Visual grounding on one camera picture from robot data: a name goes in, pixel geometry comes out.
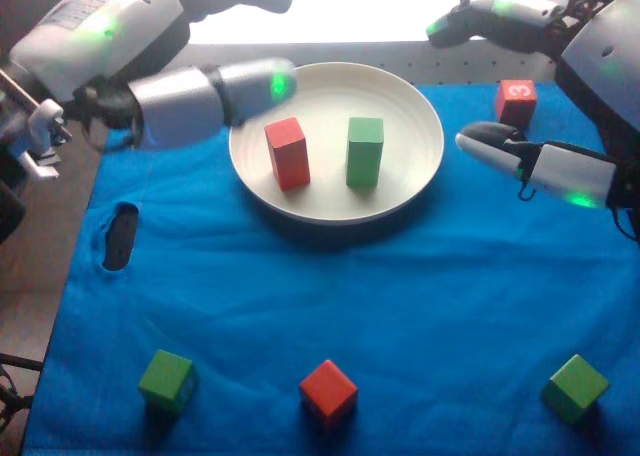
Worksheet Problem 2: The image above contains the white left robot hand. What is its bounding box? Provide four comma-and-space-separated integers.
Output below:
8, 0, 300, 151

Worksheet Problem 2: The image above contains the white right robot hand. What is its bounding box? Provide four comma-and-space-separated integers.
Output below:
425, 0, 640, 242

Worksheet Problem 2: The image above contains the red rectangular block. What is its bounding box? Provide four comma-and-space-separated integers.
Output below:
263, 116, 312, 192

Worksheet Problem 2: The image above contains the green cube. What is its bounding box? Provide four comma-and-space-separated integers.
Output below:
344, 116, 385, 188
542, 354, 611, 425
137, 349, 197, 417

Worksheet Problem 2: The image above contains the white round plate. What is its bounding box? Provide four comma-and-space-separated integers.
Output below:
228, 61, 445, 226

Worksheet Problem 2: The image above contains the red cube with number three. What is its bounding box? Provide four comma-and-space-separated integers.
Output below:
494, 79, 539, 127

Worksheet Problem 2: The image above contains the blue cloth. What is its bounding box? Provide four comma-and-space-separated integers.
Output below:
22, 80, 640, 456

